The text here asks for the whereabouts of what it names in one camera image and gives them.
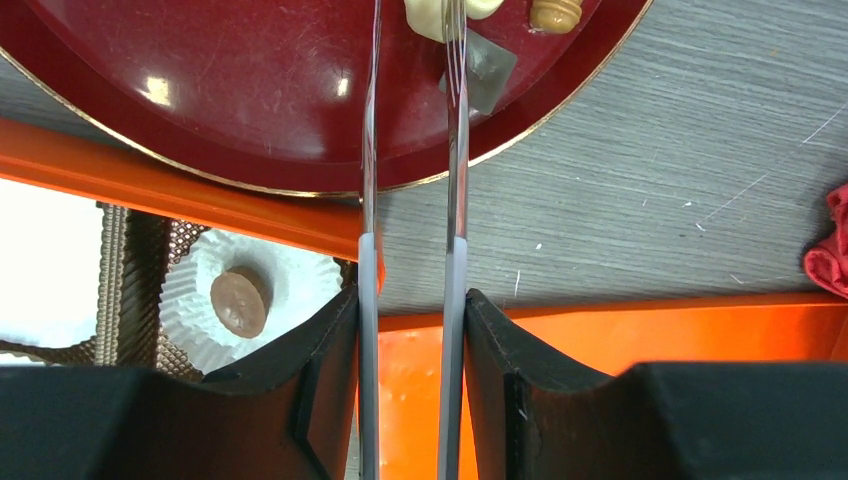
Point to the white chocolate piece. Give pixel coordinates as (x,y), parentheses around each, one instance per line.
(425,17)

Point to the brown plastic insert tray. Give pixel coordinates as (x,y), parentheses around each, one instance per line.
(137,251)

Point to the caramel ribbed chocolate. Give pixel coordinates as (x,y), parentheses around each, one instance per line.
(555,16)

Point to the orange chocolate box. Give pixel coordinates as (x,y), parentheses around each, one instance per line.
(113,176)

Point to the silver tongs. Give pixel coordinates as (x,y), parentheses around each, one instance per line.
(454,23)

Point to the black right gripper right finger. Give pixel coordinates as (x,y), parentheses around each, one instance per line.
(537,413)

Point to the dark red round tray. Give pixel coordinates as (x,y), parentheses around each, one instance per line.
(269,95)

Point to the white paper cup back right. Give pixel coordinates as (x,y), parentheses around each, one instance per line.
(301,281)

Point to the round milk chocolate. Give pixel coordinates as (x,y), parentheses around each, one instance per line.
(241,300)

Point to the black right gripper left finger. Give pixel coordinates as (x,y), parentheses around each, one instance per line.
(282,412)

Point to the red cloth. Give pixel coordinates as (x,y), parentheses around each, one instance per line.
(826,262)

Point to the orange box lid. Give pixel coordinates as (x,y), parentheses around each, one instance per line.
(608,338)

